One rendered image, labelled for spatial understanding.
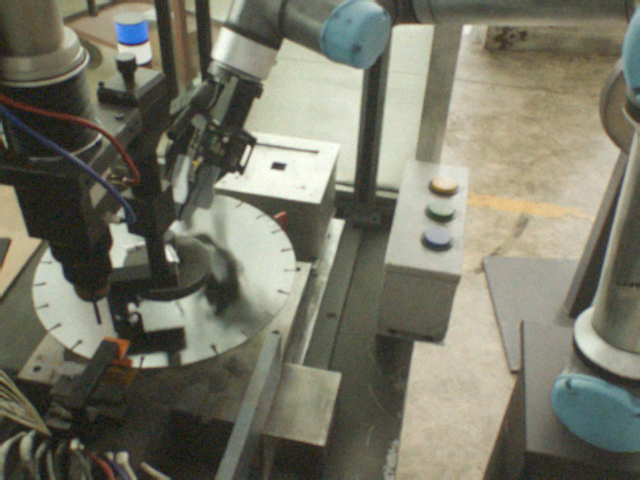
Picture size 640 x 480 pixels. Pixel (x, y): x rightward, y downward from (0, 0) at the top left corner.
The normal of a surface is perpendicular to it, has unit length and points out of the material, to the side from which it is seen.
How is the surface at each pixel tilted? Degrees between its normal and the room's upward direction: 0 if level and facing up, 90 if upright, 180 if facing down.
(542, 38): 90
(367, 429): 0
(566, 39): 90
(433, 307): 90
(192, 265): 5
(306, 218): 90
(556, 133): 0
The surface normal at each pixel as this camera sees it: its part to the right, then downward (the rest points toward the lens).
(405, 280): -0.21, 0.62
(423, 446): 0.03, -0.77
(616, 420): -0.58, 0.61
